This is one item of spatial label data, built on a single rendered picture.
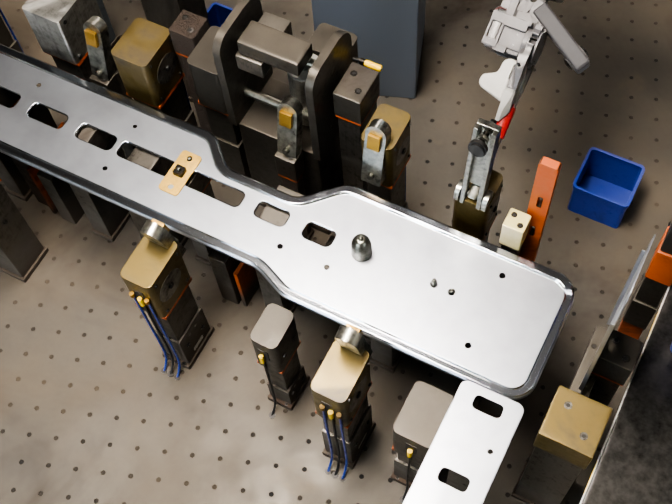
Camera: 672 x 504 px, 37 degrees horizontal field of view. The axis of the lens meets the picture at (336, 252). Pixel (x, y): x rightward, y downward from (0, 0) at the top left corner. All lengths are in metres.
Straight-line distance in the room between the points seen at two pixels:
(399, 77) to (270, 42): 0.53
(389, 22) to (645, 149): 0.58
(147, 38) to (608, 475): 1.02
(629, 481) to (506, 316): 0.30
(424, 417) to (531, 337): 0.20
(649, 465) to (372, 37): 0.96
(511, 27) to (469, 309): 0.43
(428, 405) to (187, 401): 0.52
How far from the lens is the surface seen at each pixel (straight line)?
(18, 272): 2.00
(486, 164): 1.50
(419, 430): 1.50
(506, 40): 1.56
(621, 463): 1.47
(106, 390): 1.89
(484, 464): 1.47
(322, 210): 1.63
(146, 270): 1.57
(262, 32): 1.61
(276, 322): 1.56
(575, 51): 1.56
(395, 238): 1.60
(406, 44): 1.98
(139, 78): 1.78
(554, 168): 1.45
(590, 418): 1.45
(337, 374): 1.46
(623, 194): 2.04
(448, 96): 2.12
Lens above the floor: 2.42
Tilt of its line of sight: 63 degrees down
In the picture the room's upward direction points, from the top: 6 degrees counter-clockwise
